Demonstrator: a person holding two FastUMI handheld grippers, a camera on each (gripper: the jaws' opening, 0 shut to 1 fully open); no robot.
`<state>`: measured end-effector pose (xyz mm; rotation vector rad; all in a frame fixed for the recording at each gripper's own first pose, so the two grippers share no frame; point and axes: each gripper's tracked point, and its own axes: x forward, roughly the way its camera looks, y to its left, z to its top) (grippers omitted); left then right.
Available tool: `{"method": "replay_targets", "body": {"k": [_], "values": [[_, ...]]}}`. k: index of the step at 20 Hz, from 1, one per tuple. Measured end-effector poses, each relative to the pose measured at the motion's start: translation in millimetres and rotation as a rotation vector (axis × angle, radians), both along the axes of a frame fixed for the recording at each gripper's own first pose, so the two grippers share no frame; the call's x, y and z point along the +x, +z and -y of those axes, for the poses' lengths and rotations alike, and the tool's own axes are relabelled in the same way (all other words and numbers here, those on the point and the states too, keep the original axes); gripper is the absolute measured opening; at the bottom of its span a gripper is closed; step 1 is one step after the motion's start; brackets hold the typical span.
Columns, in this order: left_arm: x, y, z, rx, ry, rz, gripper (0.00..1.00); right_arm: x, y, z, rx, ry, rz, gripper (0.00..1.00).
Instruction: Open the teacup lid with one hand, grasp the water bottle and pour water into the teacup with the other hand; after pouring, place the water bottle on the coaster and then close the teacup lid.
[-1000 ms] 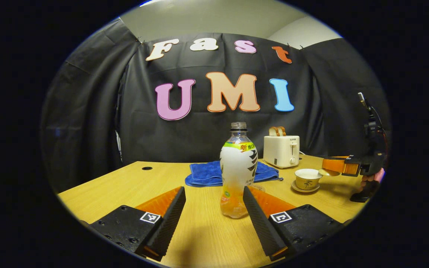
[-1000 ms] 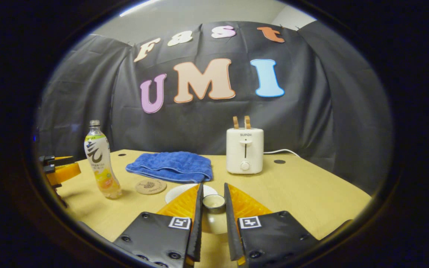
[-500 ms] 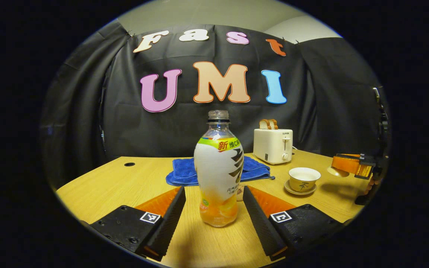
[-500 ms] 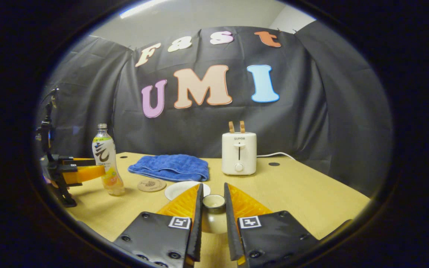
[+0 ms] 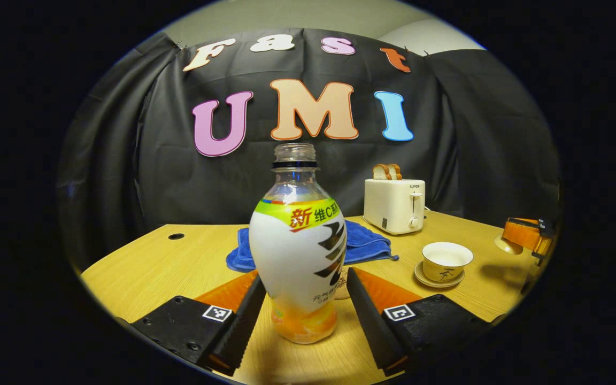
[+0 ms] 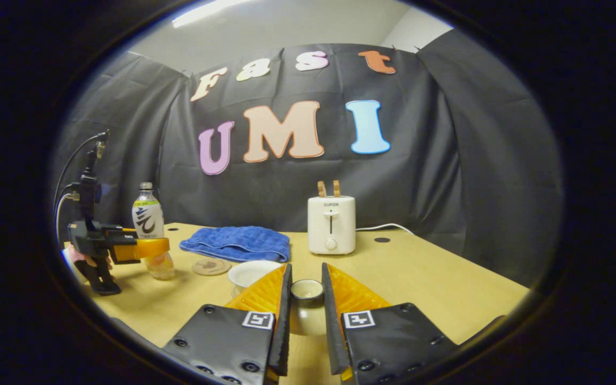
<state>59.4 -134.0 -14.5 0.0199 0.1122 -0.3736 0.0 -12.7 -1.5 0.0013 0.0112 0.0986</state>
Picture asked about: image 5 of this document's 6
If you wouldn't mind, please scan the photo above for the blue folded towel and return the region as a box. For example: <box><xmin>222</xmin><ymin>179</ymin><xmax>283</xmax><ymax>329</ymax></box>
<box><xmin>226</xmin><ymin>220</ymin><xmax>399</xmax><ymax>273</ymax></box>

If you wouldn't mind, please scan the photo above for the white toaster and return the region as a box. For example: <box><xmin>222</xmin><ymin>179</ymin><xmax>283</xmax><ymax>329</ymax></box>
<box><xmin>363</xmin><ymin>179</ymin><xmax>426</xmax><ymax>236</ymax></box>

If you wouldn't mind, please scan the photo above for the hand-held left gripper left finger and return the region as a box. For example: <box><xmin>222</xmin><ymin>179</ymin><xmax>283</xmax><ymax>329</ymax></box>
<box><xmin>130</xmin><ymin>270</ymin><xmax>267</xmax><ymax>376</ymax></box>

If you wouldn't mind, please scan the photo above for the cream ceramic teacup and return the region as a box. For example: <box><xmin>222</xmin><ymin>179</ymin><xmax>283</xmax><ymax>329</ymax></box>
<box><xmin>422</xmin><ymin>242</ymin><xmax>474</xmax><ymax>283</ymax></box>

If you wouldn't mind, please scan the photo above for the white label plastic water bottle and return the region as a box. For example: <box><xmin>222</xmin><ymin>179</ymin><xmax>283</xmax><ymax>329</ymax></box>
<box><xmin>248</xmin><ymin>143</ymin><xmax>348</xmax><ymax>344</ymax></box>

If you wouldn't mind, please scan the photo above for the cream ceramic teacup lid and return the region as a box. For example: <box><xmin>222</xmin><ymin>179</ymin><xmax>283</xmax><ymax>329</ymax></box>
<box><xmin>494</xmin><ymin>234</ymin><xmax>523</xmax><ymax>256</ymax></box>

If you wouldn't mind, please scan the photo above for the cream ceramic saucer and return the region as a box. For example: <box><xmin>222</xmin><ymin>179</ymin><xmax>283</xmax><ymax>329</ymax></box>
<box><xmin>414</xmin><ymin>261</ymin><xmax>465</xmax><ymax>289</ymax></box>

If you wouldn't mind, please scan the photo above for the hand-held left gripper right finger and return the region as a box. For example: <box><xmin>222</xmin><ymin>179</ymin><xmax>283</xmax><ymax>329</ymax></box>
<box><xmin>346</xmin><ymin>267</ymin><xmax>493</xmax><ymax>376</ymax></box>

